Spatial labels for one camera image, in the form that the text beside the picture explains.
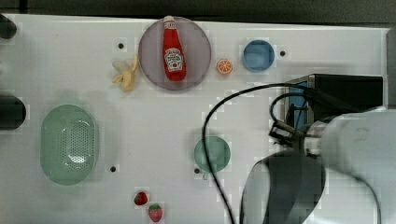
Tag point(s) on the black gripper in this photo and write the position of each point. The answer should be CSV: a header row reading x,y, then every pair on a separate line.
x,y
286,135

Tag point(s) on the black toaster oven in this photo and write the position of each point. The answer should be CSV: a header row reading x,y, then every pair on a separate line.
x,y
361,92

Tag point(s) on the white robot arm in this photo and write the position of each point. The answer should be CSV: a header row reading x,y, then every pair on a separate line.
x,y
344,174

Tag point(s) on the blue cup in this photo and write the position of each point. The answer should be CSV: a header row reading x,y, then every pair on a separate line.
x,y
258,55

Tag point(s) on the toy orange half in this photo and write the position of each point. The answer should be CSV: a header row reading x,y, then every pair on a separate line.
x,y
224,66

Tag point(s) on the grey round plate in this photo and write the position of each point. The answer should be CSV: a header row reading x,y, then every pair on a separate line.
x,y
196,47

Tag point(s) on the red ketchup bottle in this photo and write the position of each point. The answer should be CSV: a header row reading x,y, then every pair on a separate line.
x,y
173,55

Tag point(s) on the pink toy strawberry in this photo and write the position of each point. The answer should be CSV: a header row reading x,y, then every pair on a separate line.
x,y
155,212

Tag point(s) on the dark red toy strawberry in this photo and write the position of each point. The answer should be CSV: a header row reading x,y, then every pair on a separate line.
x,y
140,198

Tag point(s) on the peeled toy banana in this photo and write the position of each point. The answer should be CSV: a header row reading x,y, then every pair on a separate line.
x,y
126,73

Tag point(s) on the green oval colander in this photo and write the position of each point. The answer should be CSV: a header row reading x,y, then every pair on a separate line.
x,y
69,145

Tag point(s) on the black frying pan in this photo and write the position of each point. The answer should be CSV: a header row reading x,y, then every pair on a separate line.
x,y
12,112

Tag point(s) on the green mug with handle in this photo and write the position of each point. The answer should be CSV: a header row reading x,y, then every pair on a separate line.
x,y
212,153

